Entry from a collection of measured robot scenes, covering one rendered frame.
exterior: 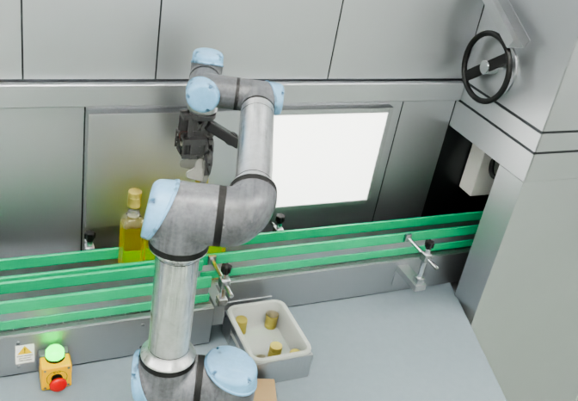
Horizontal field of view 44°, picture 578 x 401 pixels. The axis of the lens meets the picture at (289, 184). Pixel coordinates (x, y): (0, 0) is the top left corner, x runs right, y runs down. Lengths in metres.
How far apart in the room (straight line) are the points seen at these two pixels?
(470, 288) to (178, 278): 1.21
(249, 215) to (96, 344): 0.73
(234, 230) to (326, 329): 0.89
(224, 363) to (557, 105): 1.12
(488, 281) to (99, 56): 1.32
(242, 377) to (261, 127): 0.52
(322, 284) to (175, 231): 0.94
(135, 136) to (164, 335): 0.62
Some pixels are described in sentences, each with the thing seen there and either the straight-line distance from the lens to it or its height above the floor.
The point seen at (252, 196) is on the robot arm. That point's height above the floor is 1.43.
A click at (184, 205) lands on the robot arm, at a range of 1.30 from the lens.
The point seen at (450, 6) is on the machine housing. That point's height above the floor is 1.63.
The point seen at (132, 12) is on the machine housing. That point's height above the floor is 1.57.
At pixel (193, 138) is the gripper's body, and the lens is 1.78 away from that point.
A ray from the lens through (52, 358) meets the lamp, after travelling 1.83.
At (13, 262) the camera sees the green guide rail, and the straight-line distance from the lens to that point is 1.94.
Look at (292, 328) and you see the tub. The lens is 2.00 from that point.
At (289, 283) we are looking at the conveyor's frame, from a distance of 2.12.
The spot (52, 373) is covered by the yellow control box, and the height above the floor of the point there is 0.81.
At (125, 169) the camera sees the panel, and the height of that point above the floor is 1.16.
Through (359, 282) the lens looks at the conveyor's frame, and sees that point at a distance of 2.25.
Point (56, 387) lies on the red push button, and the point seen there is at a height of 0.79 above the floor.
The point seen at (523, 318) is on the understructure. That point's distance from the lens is 2.55.
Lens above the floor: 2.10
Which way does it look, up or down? 29 degrees down
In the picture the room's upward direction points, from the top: 11 degrees clockwise
